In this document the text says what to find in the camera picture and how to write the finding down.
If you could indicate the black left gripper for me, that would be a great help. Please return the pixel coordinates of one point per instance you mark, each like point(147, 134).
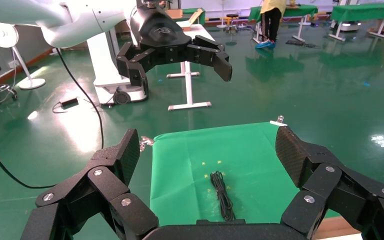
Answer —
point(159, 33)

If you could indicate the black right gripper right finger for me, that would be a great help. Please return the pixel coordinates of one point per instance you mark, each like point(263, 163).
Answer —
point(337, 195)

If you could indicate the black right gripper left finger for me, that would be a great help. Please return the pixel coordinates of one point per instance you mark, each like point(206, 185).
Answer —
point(106, 185)

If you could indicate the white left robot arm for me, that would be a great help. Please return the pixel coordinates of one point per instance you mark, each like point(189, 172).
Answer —
point(79, 20)

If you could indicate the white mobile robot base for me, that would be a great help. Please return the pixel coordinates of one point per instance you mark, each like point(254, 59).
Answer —
point(348, 26)

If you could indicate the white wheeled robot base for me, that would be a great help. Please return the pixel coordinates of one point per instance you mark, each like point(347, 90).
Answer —
point(107, 69)

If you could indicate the white bare table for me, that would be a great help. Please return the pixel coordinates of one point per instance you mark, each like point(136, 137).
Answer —
point(188, 82)

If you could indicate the open cardboard carton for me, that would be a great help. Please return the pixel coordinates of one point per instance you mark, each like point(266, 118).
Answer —
point(192, 20)

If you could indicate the metal cloth clamp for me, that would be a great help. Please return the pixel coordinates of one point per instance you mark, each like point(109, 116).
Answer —
point(145, 142)
point(278, 122)

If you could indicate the white fan stand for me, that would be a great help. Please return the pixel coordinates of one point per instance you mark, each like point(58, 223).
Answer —
point(222, 16)

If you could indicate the small black stool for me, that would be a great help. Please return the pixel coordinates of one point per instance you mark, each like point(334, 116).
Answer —
point(232, 16)

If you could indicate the green tablecloth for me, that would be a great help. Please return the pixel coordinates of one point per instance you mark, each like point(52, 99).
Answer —
point(185, 172)

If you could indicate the black power adapter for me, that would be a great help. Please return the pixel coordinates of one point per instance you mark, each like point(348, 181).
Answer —
point(69, 102)

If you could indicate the person in yellow top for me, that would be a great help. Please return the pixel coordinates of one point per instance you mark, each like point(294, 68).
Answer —
point(271, 20)

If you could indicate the black floor power strip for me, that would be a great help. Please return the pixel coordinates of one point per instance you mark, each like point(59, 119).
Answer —
point(298, 43)

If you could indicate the table with green cloth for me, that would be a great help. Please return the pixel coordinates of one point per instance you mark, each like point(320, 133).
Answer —
point(298, 10)
point(364, 11)

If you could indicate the white standing fan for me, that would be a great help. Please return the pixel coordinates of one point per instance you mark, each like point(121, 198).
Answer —
point(1, 34)

